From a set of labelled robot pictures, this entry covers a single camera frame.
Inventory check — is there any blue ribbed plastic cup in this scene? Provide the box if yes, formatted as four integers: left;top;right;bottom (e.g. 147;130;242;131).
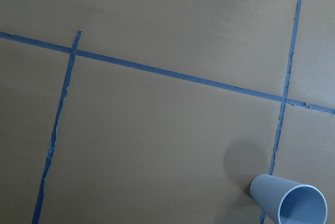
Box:
250;174;328;223

